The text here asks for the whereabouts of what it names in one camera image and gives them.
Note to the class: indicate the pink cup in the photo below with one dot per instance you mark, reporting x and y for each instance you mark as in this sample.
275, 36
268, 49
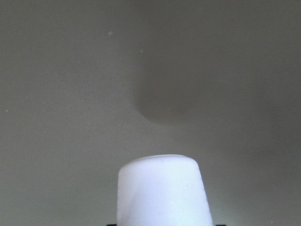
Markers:
162, 190

